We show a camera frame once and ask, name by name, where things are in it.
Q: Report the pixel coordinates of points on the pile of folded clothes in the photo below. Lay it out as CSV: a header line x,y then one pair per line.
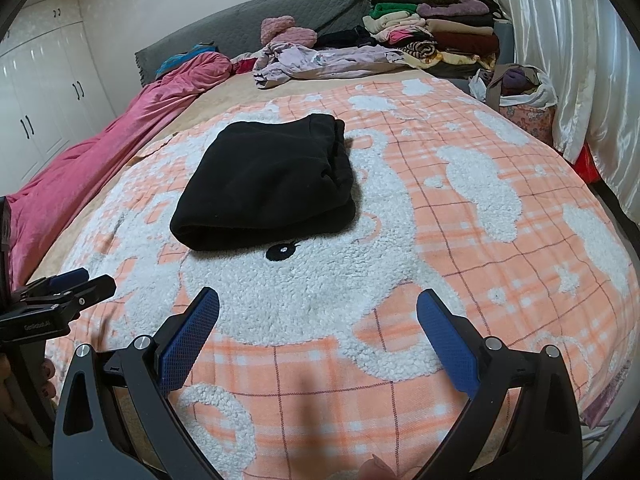
x,y
460,35

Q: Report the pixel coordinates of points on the beige bed sheet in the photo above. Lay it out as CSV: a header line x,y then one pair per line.
x,y
220,102

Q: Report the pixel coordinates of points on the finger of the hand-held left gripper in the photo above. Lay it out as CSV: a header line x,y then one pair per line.
x,y
97,287
60,280

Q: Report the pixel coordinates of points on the crumpled black garment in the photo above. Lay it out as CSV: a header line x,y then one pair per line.
x,y
345,37

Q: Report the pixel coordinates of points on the person's left hand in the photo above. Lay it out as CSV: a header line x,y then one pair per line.
x,y
48,377

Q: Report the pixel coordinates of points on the pink fluffy garment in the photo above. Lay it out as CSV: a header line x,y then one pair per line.
x,y
285,30

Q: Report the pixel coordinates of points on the pink floral storage bin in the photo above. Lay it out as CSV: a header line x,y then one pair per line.
x,y
527,120

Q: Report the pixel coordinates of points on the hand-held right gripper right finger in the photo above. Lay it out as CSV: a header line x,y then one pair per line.
x,y
445,340

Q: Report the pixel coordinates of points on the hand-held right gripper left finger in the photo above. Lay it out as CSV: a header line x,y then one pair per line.
x,y
192,340

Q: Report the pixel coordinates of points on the pink velvet quilt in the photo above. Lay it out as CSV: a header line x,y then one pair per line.
x,y
90,160

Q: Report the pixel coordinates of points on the grey quilted headboard cover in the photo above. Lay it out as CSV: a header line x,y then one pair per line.
x,y
240,25

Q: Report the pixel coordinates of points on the pink and white plaid blanket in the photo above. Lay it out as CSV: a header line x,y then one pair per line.
x,y
450,240

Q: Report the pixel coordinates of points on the blue cloth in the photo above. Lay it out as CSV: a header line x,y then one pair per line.
x,y
172,64

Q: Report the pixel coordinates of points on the white wardrobe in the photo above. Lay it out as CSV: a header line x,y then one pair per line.
x,y
45,85

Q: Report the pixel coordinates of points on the white satin curtain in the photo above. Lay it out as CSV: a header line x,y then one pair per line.
x,y
575,60

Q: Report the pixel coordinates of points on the crumpled lilac garment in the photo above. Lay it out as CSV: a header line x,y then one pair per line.
x,y
320,62

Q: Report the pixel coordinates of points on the dark red garment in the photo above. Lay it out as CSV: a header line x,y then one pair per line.
x,y
245,66

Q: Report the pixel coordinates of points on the white plastic bag of clothes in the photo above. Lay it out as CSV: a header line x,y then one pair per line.
x,y
520,82

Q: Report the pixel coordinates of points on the person's right hand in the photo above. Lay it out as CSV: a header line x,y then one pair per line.
x,y
380,470

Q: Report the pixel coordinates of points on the red cloth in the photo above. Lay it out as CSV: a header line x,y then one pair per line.
x,y
585,165

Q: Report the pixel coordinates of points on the black sweater with orange cuffs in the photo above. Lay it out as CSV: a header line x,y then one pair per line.
x,y
260,185

